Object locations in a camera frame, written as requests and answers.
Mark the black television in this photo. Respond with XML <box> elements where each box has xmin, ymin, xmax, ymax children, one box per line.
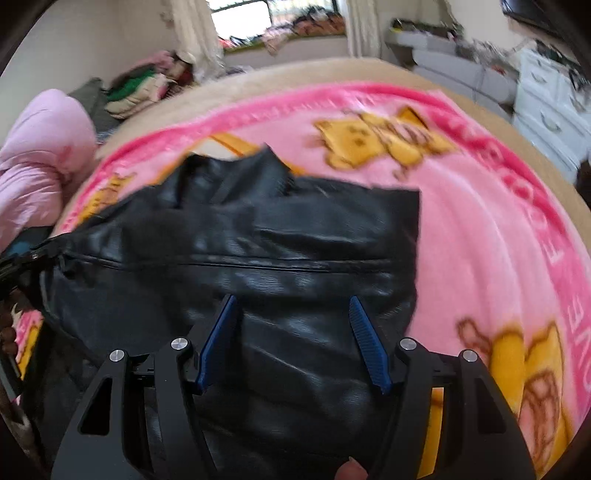
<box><xmin>501</xmin><ymin>0</ymin><xmax>591</xmax><ymax>40</ymax></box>

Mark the white dresser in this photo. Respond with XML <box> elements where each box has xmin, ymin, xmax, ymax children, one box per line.
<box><xmin>512</xmin><ymin>45</ymin><xmax>591</xmax><ymax>172</ymax></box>

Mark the person's left hand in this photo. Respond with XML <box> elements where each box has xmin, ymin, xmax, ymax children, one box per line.
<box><xmin>0</xmin><ymin>302</ymin><xmax>21</xmax><ymax>356</ymax></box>

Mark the window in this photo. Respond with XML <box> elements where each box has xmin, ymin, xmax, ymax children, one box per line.
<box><xmin>210</xmin><ymin>0</ymin><xmax>348</xmax><ymax>44</ymax></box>

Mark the pile of folded clothes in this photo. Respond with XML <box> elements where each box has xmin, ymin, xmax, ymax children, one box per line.
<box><xmin>104</xmin><ymin>48</ymin><xmax>200</xmax><ymax>121</ymax></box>

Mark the bed with beige sheet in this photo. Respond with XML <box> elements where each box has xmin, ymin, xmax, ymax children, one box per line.
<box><xmin>51</xmin><ymin>55</ymin><xmax>583</xmax><ymax>232</ymax></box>

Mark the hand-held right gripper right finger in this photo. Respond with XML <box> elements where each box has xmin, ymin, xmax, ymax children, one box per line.
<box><xmin>348</xmin><ymin>295</ymin><xmax>539</xmax><ymax>480</ymax></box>

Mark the dark grey cushion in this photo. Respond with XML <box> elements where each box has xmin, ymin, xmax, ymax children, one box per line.
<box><xmin>68</xmin><ymin>78</ymin><xmax>122</xmax><ymax>134</ymax></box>

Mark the sheer white curtain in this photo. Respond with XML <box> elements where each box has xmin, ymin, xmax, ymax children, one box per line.
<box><xmin>159</xmin><ymin>0</ymin><xmax>228</xmax><ymax>80</ymax></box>
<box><xmin>346</xmin><ymin>0</ymin><xmax>385</xmax><ymax>59</ymax></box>

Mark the pink printed blanket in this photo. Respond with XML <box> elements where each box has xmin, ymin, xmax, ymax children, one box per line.
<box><xmin>14</xmin><ymin>83</ymin><xmax>588</xmax><ymax>480</ymax></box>

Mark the black leather jacket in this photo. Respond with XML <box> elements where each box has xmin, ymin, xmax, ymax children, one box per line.
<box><xmin>21</xmin><ymin>145</ymin><xmax>435</xmax><ymax>480</ymax></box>

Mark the white window seat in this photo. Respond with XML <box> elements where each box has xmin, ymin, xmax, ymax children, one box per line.
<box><xmin>224</xmin><ymin>34</ymin><xmax>350</xmax><ymax>71</ymax></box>

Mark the grey cluttered desk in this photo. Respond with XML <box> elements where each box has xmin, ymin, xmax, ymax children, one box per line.
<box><xmin>390</xmin><ymin>17</ymin><xmax>519</xmax><ymax>121</ymax></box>

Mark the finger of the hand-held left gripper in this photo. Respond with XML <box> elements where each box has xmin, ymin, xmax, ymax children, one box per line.
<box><xmin>0</xmin><ymin>240</ymin><xmax>64</xmax><ymax>298</ymax></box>

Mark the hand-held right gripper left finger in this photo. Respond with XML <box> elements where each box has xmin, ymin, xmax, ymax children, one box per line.
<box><xmin>50</xmin><ymin>294</ymin><xmax>241</xmax><ymax>480</ymax></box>

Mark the person's right hand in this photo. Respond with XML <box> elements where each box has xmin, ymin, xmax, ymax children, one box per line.
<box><xmin>335</xmin><ymin>457</ymin><xmax>370</xmax><ymax>480</ymax></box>

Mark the clothes heap on window seat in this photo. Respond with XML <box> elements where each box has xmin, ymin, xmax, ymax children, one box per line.
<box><xmin>219</xmin><ymin>13</ymin><xmax>348</xmax><ymax>51</ymax></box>

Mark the pink quilt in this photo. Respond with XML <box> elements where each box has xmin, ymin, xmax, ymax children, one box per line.
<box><xmin>0</xmin><ymin>89</ymin><xmax>100</xmax><ymax>252</ymax></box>

